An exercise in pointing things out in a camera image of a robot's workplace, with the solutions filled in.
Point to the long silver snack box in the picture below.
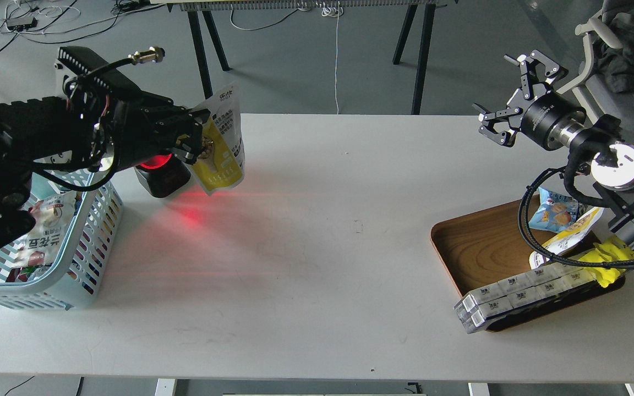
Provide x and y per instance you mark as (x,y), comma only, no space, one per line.
(524,314)
(521,290)

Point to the light blue plastic basket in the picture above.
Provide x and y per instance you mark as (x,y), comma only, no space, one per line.
(75,277)

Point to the yellow cartoon snack bag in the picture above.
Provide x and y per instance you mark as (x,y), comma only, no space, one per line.
(611,250)

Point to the black power adapter on floor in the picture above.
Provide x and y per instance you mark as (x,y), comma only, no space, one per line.
(21,23)

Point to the blue snack bag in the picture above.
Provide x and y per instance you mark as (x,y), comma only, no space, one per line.
(555,213)

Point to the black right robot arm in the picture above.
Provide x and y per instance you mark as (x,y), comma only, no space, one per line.
(600,165)

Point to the white red snack bag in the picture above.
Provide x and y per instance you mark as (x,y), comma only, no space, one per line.
(37,250)

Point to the brown wooden tray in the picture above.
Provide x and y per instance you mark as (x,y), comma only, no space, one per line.
(484,247)

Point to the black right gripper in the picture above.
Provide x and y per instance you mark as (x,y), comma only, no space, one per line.
(543,116)

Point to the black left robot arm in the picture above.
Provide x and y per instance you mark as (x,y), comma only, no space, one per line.
(98,124)

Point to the black barcode scanner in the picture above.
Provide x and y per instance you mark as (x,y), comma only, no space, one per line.
(162,175)

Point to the yellow white snack pouch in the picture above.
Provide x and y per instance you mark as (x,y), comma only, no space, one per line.
(575,233)
(220,165)

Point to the office chair with clothes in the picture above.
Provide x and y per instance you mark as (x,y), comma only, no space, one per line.
(605,83)

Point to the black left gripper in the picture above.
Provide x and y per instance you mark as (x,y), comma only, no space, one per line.
(151,125)

